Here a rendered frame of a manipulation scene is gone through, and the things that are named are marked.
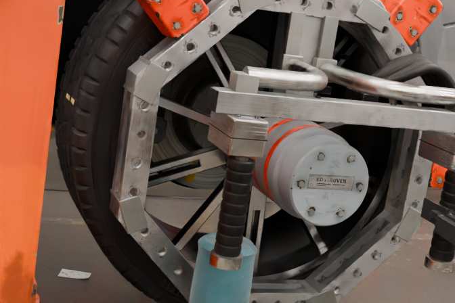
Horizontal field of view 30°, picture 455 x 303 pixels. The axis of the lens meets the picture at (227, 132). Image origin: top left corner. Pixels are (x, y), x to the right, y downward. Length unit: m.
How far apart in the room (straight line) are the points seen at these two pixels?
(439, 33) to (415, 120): 0.56
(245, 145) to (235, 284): 0.25
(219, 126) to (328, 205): 0.23
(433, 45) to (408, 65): 0.45
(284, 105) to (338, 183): 0.18
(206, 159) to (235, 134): 0.35
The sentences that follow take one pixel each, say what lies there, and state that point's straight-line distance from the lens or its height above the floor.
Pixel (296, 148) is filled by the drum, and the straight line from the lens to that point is 1.24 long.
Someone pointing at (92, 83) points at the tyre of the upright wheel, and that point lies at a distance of 1.34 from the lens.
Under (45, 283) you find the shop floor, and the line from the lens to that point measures 3.00.
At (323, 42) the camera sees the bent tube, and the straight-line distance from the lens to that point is 1.35.
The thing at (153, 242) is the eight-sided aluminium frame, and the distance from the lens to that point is 1.33.
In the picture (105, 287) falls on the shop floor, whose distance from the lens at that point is 3.00.
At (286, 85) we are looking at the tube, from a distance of 1.13.
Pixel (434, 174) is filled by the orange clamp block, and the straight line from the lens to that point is 1.51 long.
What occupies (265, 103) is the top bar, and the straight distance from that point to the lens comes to 1.12.
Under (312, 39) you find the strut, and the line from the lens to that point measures 1.35.
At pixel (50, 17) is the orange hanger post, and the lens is 0.95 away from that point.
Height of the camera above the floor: 1.13
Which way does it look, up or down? 11 degrees down
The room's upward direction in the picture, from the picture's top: 9 degrees clockwise
